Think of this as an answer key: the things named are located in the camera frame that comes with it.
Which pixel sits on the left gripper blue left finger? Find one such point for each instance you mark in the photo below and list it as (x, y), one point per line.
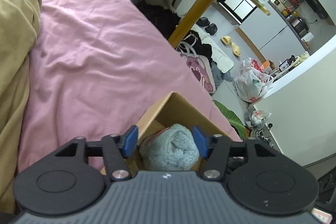
(115, 150)

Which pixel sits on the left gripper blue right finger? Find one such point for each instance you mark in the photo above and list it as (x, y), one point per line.
(214, 151)

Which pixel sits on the fluffy light blue towel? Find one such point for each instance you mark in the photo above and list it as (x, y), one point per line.
(171, 149)

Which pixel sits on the green leaf cartoon rug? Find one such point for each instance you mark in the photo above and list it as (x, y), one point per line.
(233, 119)

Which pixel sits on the grey sneaker left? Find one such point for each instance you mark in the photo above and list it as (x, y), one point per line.
(259, 134)

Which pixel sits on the small clear plastic bag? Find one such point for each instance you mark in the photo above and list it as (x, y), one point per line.
(256, 118)

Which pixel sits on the open cardboard box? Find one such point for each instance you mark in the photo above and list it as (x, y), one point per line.
(174, 109)

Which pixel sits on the large white plastic bag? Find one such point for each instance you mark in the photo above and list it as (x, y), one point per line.
(252, 83)

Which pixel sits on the pink bear cushion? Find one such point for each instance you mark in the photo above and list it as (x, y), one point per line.
(200, 67)

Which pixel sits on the white floor towel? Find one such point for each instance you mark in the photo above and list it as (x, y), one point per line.
(224, 63)

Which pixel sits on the yellow slipper right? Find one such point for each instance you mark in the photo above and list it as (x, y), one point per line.
(235, 49)

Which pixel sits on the yellow slipper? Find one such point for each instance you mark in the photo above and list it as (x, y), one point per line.
(226, 40)
(235, 49)

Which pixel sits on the black clothes pile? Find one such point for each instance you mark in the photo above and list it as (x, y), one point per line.
(194, 40)

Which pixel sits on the yellow slipper left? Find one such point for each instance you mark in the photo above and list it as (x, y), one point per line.
(226, 40)

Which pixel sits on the white cabinet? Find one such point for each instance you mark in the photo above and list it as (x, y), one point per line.
(272, 35)

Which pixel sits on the black slipper left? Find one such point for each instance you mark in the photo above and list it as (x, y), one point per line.
(203, 22)

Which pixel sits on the tan blanket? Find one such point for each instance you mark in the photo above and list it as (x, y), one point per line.
(20, 27)

